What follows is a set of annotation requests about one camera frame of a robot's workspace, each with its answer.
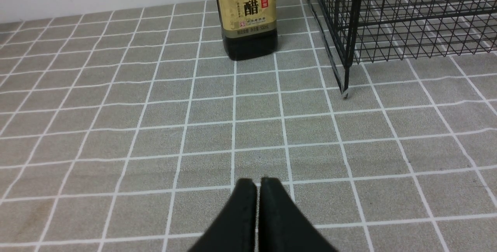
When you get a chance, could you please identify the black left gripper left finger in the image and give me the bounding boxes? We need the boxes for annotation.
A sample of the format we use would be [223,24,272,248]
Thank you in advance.
[189,178,257,252]

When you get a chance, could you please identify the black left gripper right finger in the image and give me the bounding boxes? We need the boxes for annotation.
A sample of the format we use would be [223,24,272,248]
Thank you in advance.
[259,177,338,252]

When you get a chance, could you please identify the vinegar bottle with gold cap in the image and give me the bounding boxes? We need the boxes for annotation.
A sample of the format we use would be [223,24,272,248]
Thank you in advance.
[216,0,278,61]

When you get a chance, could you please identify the grey checked tablecloth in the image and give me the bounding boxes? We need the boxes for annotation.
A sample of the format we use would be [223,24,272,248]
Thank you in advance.
[1,0,496,252]

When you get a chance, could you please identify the black wire mesh shelf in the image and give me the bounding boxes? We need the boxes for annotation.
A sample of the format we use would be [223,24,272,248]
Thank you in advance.
[307,0,497,98]

